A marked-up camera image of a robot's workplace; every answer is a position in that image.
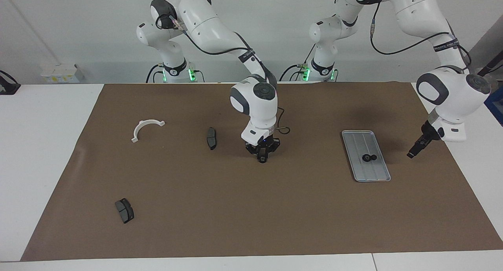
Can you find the black clamp mount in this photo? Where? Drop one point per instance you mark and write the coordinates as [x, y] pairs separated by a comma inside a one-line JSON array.
[[8, 88]]

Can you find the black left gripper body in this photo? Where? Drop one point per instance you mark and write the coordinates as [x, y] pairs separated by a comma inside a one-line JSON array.
[[428, 133]]

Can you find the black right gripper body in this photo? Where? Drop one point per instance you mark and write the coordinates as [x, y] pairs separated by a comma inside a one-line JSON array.
[[263, 147]]

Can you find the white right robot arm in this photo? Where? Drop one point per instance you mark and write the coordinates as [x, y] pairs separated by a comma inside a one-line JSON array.
[[255, 106]]

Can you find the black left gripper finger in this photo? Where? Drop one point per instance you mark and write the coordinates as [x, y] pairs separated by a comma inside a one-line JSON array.
[[415, 149]]

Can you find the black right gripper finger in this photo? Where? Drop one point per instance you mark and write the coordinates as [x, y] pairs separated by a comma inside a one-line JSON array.
[[258, 156], [267, 155]]

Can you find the white curved plastic bracket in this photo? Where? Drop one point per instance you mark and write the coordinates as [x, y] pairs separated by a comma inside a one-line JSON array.
[[140, 125]]

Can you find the blue crate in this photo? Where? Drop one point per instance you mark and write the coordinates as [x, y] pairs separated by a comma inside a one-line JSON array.
[[497, 109]]

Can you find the short dark brake pad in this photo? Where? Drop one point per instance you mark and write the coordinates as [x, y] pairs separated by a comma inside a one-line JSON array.
[[125, 211]]

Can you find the black stand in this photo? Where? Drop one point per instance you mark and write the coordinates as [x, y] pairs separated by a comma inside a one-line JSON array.
[[493, 62]]

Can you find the white box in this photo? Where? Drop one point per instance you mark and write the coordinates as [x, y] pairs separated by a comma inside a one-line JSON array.
[[59, 74]]

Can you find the brown table mat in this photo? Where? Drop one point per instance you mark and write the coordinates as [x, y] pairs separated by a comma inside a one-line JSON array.
[[235, 204]]

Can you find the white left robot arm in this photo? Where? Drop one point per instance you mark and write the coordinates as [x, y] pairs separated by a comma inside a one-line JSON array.
[[452, 94]]

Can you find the long grey brake pad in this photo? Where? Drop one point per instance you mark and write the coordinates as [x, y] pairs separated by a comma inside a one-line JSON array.
[[211, 138]]

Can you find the silver metal tray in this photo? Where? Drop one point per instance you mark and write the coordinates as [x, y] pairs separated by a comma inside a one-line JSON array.
[[361, 145]]

